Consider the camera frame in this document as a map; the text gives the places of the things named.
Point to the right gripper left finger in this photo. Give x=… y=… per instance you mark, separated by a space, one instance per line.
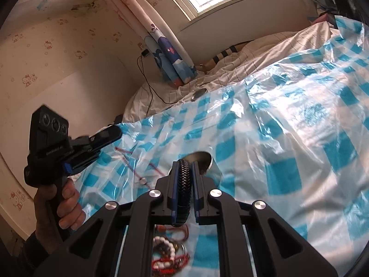
x=162 y=209

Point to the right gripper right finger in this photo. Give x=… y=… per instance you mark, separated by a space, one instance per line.
x=211 y=205

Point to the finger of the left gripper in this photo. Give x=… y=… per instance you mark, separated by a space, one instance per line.
x=78 y=163
x=105 y=137

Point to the left hand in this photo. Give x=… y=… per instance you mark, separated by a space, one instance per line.
x=54 y=211

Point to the round silver metal tin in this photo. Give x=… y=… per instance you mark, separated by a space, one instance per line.
x=207 y=165

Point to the blue cartoon curtain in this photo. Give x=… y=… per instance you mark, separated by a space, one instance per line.
x=170 y=56

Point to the small round silver lid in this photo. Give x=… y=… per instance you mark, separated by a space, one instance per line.
x=198 y=94

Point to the blue white checkered plastic sheet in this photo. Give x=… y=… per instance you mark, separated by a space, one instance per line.
x=293 y=134

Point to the striped pillow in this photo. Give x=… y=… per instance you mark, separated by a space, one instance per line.
x=225 y=53

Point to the white grid bed sheet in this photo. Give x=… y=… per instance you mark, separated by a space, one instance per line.
x=239 y=62

